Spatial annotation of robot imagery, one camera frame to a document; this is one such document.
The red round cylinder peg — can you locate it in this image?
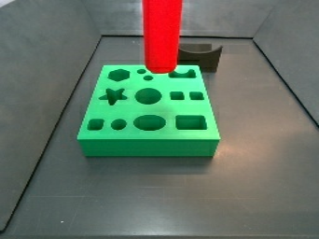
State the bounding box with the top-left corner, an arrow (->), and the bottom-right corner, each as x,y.
142,0 -> 182,74

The green shape sorter block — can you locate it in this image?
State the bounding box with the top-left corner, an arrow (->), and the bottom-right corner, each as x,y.
78,65 -> 221,157

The dark grey curved holder block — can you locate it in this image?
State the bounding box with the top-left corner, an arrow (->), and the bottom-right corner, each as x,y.
179,44 -> 224,72

